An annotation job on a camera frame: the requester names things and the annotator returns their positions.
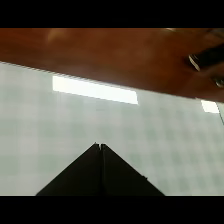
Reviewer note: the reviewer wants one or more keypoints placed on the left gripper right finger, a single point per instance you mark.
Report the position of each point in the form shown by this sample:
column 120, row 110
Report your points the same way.
column 126, row 178

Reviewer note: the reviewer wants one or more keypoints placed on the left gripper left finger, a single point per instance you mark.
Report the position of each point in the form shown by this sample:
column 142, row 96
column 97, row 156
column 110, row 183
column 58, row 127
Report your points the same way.
column 80, row 176

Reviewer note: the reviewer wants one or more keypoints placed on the person's legs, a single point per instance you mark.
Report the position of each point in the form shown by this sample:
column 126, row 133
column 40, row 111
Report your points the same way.
column 208, row 57

